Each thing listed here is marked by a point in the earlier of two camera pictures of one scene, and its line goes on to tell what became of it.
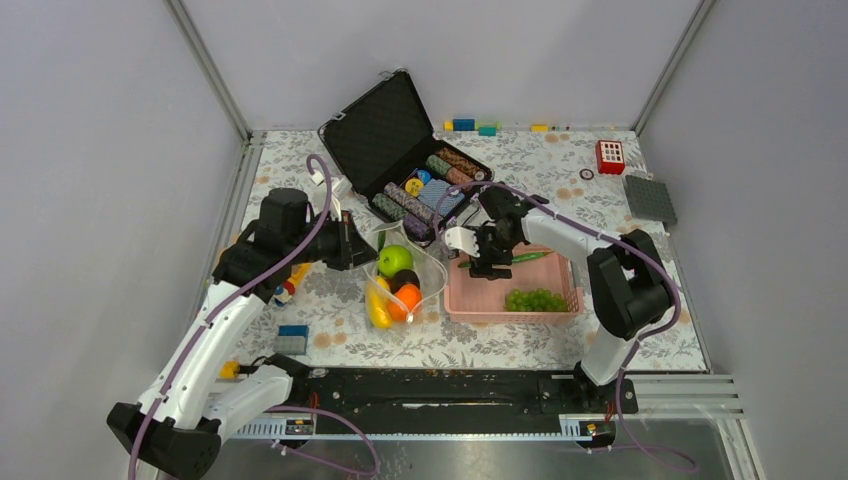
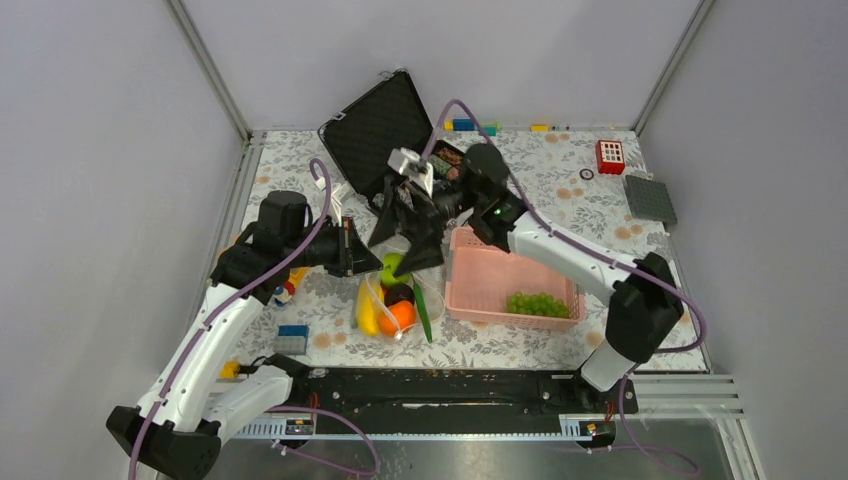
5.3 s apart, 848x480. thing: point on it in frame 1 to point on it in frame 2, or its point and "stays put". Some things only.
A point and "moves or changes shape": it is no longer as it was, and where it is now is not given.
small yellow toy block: (230, 369) stays put
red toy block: (610, 156) stays put
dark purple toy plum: (402, 277) moves or changes shape
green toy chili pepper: (520, 258) to (422, 309)
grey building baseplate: (650, 200) stays put
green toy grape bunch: (537, 300) stays put
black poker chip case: (383, 145) stays put
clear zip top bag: (405, 281) moves or changes shape
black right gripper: (482, 266) to (424, 218)
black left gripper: (347, 257) stays put
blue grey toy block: (292, 339) stays put
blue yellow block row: (484, 128) stays put
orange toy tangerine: (403, 301) to (396, 317)
